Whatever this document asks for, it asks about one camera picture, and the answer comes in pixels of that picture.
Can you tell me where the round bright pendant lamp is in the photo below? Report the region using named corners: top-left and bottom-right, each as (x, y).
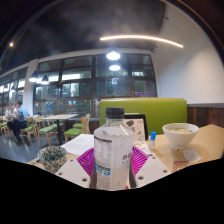
top-left (106, 50), bottom-right (121, 61)

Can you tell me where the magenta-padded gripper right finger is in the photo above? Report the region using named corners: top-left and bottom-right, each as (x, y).
top-left (128, 145), bottom-right (173, 189)

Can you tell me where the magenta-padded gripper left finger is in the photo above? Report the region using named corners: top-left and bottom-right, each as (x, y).
top-left (54, 147), bottom-right (98, 189)

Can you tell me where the small blue-capped bottle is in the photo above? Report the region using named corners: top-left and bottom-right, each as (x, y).
top-left (149, 131), bottom-right (157, 150)

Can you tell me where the dark pendant lamp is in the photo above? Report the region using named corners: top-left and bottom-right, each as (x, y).
top-left (28, 70), bottom-right (39, 83)
top-left (39, 74), bottom-right (50, 86)

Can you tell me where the person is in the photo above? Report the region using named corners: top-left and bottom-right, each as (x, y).
top-left (3, 103), bottom-right (14, 123)
top-left (7, 99), bottom-right (29, 143)

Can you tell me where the long linear ceiling light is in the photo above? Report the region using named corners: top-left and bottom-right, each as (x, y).
top-left (99, 34), bottom-right (185, 49)

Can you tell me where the reddish paper packet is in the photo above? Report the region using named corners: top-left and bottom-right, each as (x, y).
top-left (171, 160), bottom-right (190, 173)

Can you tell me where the white printed paper sheet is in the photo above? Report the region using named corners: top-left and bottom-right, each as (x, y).
top-left (60, 133), bottom-right (95, 157)

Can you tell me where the green upholstered bench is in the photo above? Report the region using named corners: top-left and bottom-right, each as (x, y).
top-left (98, 97), bottom-right (189, 135)

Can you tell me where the wooden dining table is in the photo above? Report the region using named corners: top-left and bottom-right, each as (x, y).
top-left (41, 113), bottom-right (80, 146)

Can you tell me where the green speckled ceramic mug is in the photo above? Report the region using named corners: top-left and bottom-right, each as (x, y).
top-left (37, 145), bottom-right (69, 174)

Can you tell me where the white ceramic bowl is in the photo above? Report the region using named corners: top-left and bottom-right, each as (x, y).
top-left (161, 122), bottom-right (200, 151)

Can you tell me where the dark framed window wall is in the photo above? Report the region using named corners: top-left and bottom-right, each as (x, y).
top-left (0, 53), bottom-right (158, 118)

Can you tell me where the green-seated wooden chairs group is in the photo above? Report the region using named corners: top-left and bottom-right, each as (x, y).
top-left (0, 113), bottom-right (92, 148)

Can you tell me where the clear plastic drink bottle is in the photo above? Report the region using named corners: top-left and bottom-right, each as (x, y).
top-left (93, 106), bottom-right (135, 192)

